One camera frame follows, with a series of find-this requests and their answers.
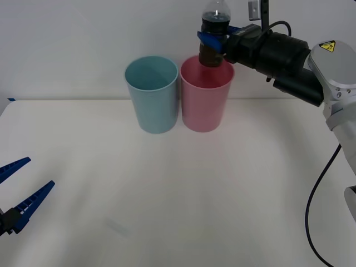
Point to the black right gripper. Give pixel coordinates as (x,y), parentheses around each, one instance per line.
(246,47)

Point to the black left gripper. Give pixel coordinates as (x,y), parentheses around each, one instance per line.
(1,225)

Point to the dark plastic bottle black cap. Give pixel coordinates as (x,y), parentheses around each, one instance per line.
(215,23)

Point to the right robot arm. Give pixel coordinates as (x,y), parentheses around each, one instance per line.
(320,72)

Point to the pink plastic bin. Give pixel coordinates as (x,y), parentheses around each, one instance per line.
(203,111)

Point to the pale blue plastic bin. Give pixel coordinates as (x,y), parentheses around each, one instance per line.
(155,111)

